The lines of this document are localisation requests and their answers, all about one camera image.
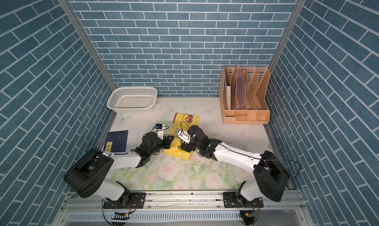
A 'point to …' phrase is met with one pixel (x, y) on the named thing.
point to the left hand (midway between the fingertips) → (177, 138)
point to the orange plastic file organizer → (257, 81)
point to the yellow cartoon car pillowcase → (182, 121)
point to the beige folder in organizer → (228, 89)
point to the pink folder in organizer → (240, 94)
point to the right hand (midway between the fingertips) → (188, 134)
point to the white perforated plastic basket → (135, 99)
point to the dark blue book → (116, 141)
